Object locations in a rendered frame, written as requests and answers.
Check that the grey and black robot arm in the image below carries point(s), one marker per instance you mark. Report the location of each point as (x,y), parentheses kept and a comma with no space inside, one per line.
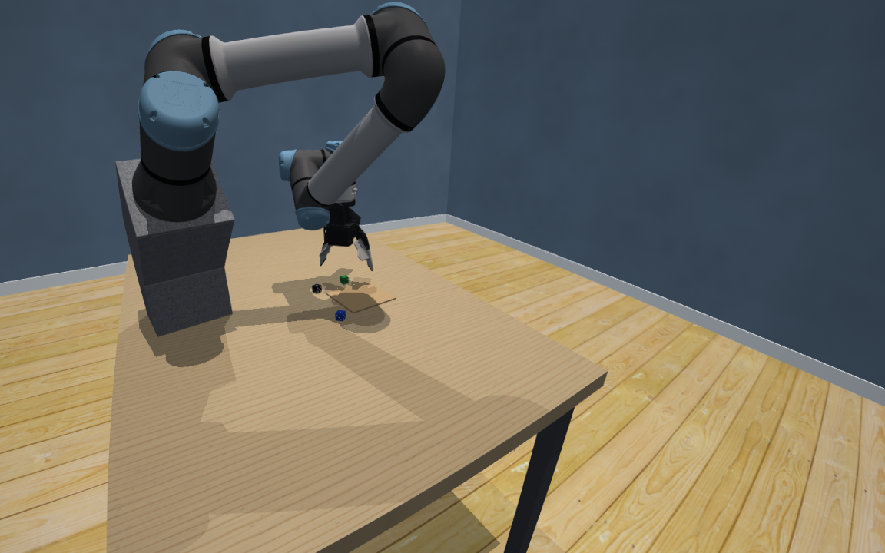
(179,112)

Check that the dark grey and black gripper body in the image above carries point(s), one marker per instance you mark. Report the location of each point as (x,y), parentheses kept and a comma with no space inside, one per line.
(340,226)

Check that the tan square mat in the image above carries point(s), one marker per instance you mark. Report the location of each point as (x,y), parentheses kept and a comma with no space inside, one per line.
(360,296)

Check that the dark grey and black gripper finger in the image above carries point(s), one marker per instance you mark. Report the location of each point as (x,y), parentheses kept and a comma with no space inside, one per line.
(324,253)
(363,248)

